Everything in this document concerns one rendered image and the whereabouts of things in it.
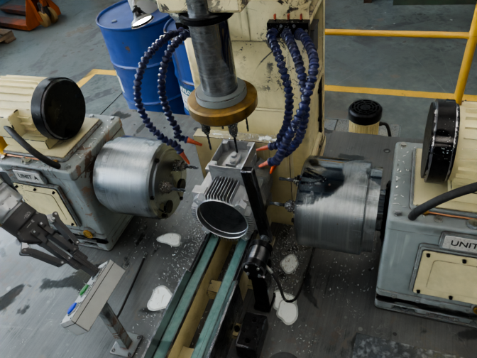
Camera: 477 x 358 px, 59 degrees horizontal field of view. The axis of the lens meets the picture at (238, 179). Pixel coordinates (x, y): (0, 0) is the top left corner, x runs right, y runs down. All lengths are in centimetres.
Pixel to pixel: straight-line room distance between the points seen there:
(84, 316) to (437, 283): 83
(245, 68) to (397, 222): 60
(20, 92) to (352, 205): 96
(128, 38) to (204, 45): 206
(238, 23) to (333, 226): 58
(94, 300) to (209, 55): 62
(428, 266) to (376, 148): 76
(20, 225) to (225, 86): 56
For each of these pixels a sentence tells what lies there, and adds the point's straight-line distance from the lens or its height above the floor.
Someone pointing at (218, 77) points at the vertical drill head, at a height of 141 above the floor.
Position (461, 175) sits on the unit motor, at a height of 126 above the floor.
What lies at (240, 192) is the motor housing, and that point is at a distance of 117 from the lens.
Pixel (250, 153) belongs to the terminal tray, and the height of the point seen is 114.
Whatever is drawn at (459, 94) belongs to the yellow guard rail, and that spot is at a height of 13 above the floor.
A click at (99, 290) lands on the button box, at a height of 107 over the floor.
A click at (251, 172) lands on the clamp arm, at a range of 97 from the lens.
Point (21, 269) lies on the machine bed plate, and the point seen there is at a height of 80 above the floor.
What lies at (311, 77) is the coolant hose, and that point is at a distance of 94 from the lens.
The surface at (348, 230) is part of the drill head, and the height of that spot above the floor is 108.
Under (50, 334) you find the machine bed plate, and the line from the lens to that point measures 143.
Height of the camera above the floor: 189
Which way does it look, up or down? 42 degrees down
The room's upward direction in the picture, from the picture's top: 10 degrees counter-clockwise
